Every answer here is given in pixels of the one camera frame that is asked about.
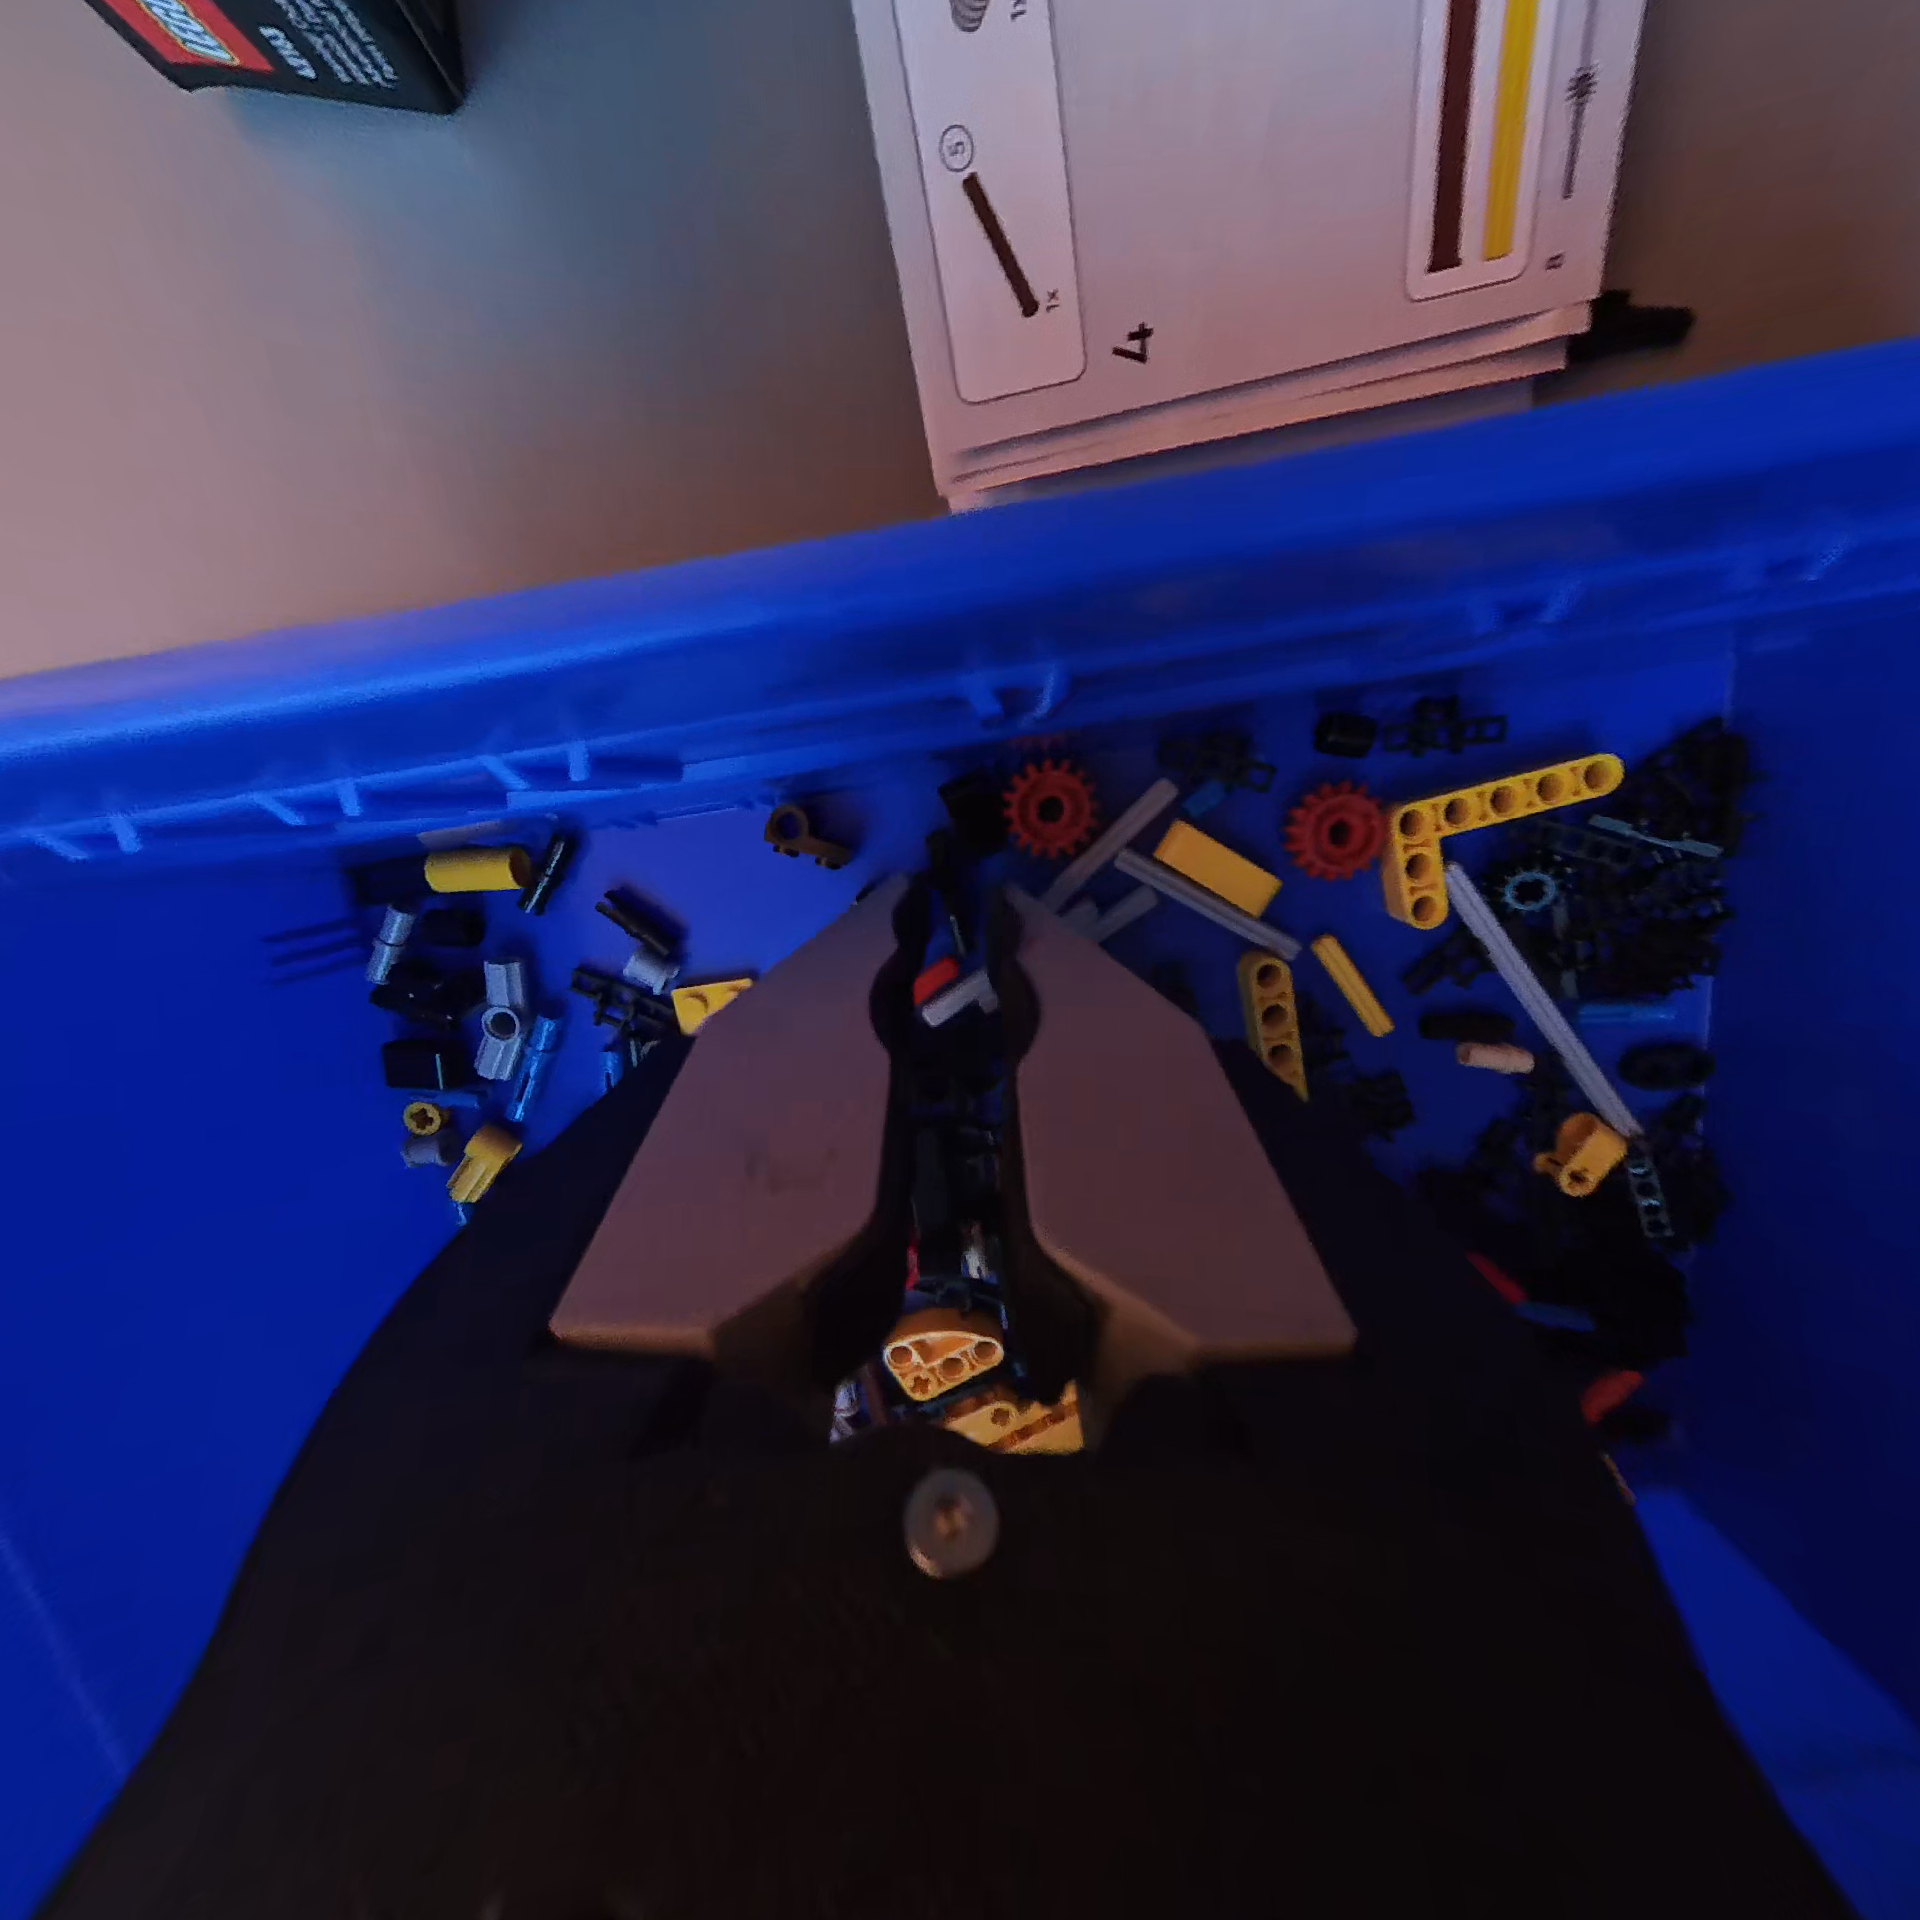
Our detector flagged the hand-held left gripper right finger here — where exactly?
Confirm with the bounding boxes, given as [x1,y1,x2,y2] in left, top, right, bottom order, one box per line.
[987,884,1358,1387]

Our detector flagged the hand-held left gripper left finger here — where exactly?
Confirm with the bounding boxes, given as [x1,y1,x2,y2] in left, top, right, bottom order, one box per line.
[549,874,921,1387]

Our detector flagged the long black lego beam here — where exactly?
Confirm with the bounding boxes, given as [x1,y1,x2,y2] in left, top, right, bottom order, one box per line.
[900,831,1038,1344]

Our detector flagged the blue plastic bin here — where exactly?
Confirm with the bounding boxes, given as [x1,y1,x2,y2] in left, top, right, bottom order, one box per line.
[0,337,1920,1920]

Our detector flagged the pile of loose lego pieces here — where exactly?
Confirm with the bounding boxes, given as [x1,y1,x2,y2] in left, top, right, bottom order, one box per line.
[270,696,1756,1458]

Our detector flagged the small black lego connector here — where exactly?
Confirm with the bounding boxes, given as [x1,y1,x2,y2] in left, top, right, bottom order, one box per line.
[1565,294,1696,361]

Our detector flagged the white lego instruction booklet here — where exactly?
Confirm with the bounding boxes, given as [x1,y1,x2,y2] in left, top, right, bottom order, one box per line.
[851,0,1650,511]

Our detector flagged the black cardboard lego box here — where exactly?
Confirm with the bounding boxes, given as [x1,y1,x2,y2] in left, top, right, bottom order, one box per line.
[83,0,464,117]

